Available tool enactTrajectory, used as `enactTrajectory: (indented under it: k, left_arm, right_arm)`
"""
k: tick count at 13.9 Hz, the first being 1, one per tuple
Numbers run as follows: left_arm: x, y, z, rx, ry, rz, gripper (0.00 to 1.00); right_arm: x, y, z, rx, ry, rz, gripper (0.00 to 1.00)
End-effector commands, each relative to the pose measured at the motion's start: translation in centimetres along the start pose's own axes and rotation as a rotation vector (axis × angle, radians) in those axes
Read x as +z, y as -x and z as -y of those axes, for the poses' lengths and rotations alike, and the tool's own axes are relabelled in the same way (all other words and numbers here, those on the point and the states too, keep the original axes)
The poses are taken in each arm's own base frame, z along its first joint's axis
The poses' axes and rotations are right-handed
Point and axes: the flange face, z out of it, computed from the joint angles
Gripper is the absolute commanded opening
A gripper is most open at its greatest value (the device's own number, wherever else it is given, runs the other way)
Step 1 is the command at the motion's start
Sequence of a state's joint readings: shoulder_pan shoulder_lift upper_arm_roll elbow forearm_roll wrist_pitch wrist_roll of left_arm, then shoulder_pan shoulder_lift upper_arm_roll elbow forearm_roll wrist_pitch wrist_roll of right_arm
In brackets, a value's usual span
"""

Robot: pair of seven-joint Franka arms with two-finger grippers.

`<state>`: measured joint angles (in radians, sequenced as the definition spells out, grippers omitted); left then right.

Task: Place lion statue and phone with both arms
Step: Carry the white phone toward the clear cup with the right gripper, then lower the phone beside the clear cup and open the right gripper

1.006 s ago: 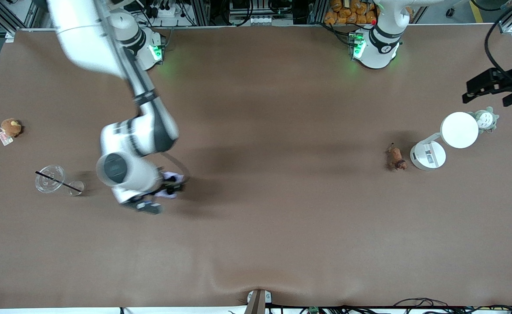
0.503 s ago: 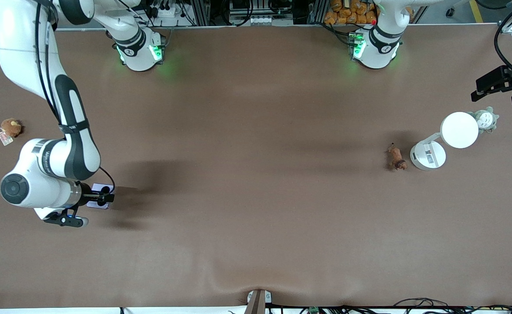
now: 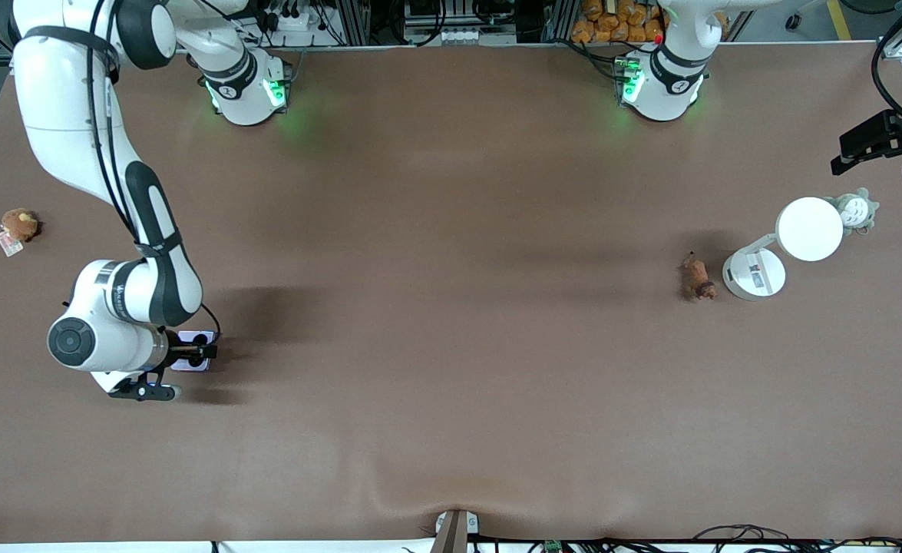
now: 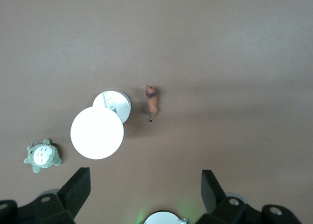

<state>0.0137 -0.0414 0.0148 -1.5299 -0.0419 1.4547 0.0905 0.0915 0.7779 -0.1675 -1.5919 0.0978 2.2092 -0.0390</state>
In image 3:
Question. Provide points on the white power strip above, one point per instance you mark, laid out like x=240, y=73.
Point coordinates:
x=297, y=19

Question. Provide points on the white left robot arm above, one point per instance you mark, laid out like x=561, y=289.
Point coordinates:
x=665, y=77

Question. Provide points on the white desk lamp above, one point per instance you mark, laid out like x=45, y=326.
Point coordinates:
x=807, y=230

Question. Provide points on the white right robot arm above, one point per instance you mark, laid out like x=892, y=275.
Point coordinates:
x=59, y=115

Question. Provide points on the grey metal device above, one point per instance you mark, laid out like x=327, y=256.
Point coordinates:
x=447, y=31

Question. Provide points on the brown lion statue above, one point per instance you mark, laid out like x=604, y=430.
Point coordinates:
x=698, y=275

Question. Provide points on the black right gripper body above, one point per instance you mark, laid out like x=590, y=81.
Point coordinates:
x=187, y=352

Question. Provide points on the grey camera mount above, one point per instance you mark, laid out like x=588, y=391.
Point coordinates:
x=454, y=530

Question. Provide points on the brown plush toy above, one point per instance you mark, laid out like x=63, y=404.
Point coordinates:
x=18, y=225

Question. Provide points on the grey plush toy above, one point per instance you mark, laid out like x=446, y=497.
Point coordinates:
x=856, y=211

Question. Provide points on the orange snack bags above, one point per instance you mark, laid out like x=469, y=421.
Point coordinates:
x=619, y=19

